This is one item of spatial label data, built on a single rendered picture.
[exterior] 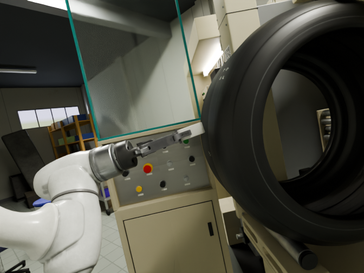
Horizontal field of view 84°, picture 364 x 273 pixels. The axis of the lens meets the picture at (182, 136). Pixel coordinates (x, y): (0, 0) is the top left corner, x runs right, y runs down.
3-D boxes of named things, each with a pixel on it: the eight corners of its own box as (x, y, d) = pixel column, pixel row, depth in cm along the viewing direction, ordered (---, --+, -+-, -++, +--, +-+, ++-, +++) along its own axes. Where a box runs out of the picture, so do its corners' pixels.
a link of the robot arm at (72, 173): (106, 158, 61) (110, 199, 53) (56, 176, 60) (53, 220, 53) (86, 138, 52) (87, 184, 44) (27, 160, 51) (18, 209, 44)
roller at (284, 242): (258, 203, 82) (249, 211, 82) (250, 195, 81) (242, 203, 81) (323, 261, 47) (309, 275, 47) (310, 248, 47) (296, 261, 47)
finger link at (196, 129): (176, 130, 54) (176, 130, 53) (201, 122, 54) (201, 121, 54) (180, 141, 54) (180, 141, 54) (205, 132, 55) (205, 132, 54)
